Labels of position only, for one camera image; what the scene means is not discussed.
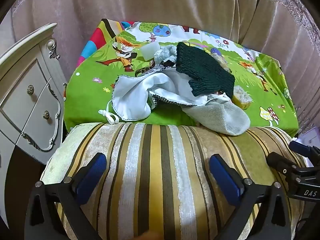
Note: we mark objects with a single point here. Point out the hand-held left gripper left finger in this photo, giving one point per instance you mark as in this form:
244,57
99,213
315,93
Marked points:
91,177

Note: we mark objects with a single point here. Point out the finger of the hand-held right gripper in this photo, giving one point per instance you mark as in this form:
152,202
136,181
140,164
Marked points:
281,163
300,147

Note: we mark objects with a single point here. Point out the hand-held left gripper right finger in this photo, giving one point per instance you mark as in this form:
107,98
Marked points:
225,180

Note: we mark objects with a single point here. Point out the purple storage box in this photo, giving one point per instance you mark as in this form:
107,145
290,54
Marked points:
311,138

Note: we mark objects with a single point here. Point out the grey herringbone cloth bag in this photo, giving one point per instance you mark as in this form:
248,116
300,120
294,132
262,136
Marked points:
220,117

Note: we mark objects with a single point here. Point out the yellow sponge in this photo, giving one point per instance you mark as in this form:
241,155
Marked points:
241,97

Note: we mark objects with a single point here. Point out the white foam block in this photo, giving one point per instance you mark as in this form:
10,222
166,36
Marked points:
150,51

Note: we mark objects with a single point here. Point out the striped velvet cushion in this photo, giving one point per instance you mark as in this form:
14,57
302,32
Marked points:
155,180

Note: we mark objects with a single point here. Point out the brass drawer knob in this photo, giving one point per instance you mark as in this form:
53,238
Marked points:
46,115
30,88

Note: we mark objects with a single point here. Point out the green cartoon printed blanket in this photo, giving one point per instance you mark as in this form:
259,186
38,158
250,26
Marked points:
92,65

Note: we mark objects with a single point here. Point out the dark green knit garment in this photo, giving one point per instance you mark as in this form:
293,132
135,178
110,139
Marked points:
202,67

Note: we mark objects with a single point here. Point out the leopard print cloth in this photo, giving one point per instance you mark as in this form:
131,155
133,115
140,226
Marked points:
142,71

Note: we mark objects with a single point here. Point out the purple patterned knit hat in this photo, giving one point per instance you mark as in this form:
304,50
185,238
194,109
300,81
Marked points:
220,57

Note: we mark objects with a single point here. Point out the white ornate cabinet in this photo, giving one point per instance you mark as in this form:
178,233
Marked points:
25,67

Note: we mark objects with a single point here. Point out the light blue towel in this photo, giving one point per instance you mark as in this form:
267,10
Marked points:
166,52

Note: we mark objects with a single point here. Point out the beige curtain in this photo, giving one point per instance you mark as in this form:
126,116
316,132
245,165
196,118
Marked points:
160,5

